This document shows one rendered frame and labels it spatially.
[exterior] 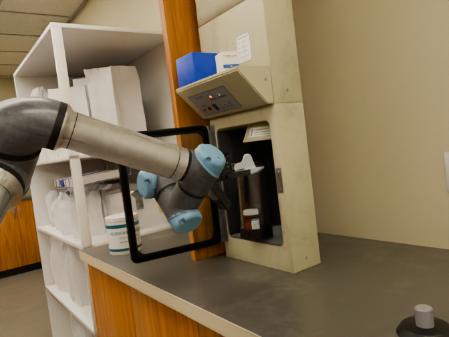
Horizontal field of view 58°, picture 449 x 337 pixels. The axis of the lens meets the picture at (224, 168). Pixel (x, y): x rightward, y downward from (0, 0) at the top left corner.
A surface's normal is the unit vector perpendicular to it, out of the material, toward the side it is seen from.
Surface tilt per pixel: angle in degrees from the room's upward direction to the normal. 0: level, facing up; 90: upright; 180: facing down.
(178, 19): 90
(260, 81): 90
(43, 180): 90
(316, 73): 90
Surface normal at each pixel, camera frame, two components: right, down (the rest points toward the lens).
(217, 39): -0.80, 0.13
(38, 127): 0.34, 0.23
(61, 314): 0.58, -0.03
